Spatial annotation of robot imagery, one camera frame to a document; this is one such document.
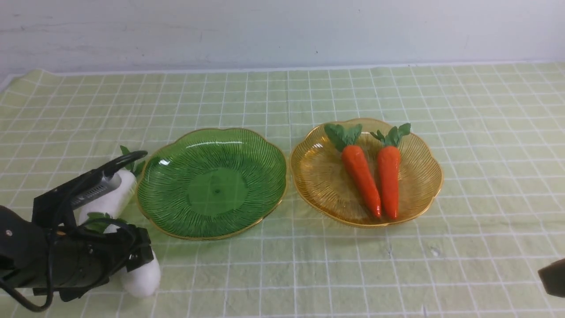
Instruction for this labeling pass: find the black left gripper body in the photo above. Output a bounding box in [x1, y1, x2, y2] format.
[26, 225, 155, 302]

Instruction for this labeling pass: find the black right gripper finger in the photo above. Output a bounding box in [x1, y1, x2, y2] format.
[538, 258, 565, 298]

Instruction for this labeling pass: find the black camera cable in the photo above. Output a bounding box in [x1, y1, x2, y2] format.
[0, 151, 148, 312]

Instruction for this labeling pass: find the white radish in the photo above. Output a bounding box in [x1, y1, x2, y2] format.
[87, 212, 161, 298]
[79, 161, 145, 224]

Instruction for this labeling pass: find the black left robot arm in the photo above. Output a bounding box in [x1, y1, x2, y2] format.
[1, 207, 156, 310]

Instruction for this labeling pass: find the orange carrot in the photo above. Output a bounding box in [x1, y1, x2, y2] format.
[370, 123, 411, 220]
[323, 123, 382, 219]

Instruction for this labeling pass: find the amber glass plate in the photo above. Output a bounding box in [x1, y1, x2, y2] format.
[290, 117, 444, 229]

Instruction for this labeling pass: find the green glass plate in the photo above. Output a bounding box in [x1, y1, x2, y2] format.
[136, 128, 288, 240]

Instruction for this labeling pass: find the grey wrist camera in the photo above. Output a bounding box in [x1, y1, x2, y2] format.
[32, 170, 123, 226]

